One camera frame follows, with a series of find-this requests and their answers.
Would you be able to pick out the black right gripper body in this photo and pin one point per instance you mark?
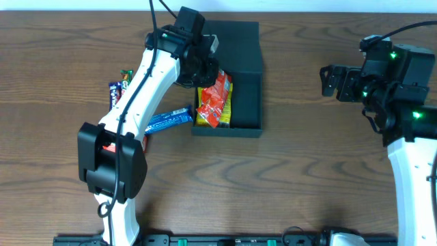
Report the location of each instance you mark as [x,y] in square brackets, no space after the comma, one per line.
[343,85]

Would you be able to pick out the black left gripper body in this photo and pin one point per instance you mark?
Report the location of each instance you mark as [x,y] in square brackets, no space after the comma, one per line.
[203,73]

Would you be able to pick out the red snack bag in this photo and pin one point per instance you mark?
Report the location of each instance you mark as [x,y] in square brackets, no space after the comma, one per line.
[213,100]

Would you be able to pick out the yellow snack bag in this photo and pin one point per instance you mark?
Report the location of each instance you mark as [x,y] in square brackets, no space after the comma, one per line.
[225,112]

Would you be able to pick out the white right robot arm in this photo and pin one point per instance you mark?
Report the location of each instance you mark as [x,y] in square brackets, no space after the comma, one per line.
[392,84]

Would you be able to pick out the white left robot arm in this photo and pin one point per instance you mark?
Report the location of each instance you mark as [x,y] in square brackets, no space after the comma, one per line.
[110,154]

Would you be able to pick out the blue cookie pack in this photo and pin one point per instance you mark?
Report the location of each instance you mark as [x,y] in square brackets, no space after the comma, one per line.
[163,121]

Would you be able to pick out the dark green open box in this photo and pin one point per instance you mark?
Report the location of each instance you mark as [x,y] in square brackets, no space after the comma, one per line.
[239,55]

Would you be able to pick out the red wafer bar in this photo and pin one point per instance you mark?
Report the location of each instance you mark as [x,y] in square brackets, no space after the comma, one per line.
[126,79]

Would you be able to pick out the purple chocolate bar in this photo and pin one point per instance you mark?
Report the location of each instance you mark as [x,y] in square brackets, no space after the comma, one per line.
[115,89]

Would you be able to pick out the red chips can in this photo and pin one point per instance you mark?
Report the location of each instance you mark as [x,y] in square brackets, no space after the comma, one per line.
[145,143]

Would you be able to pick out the black mounting rail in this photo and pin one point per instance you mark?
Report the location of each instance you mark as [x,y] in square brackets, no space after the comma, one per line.
[166,240]

